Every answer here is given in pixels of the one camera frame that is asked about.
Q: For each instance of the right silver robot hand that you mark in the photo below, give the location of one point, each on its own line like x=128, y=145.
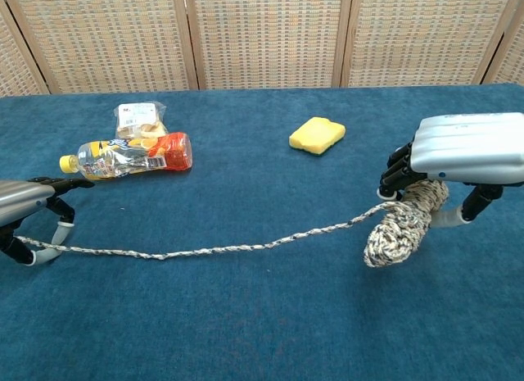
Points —
x=471, y=147

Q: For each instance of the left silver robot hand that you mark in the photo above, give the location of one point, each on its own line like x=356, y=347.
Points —
x=20, y=196

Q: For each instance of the woven folding screen panel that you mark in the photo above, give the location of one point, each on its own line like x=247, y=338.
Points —
x=511, y=61
x=266, y=37
x=14, y=65
x=110, y=37
x=421, y=37

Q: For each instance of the plastic bottle with yellow cap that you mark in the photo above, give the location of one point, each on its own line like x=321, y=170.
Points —
x=123, y=160

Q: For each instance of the clear snack bag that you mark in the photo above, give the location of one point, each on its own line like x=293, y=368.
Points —
x=135, y=119

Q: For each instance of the yellow sponge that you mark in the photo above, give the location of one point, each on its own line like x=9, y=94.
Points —
x=317, y=133

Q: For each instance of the blue table cloth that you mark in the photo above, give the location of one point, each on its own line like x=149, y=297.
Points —
x=229, y=307

